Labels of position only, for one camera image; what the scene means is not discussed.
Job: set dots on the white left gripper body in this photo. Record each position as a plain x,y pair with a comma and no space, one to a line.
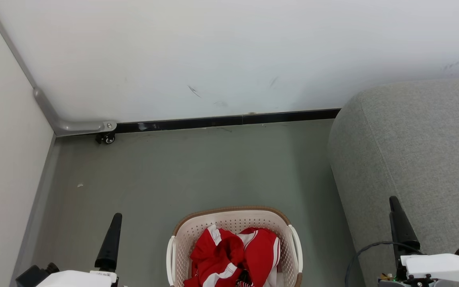
78,280

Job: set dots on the small black caster wheel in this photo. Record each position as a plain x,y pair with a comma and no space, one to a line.
106,138

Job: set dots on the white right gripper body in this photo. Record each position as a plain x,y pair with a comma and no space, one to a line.
440,267

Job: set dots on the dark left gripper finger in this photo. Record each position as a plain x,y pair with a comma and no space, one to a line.
110,243

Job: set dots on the grey metal corner bracket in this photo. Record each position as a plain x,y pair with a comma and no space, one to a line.
74,127

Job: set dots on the red shorts with white band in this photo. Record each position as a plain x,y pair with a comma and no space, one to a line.
213,255

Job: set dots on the cream perforated laundry basket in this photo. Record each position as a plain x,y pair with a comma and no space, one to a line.
229,221

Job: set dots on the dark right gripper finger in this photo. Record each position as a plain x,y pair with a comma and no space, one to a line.
403,229

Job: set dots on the black baseboard strip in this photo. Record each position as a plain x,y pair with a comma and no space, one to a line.
213,120

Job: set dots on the red basketball jersey with print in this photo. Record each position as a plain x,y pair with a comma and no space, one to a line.
263,251

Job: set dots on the grey fabric sofa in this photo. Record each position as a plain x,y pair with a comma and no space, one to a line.
412,139

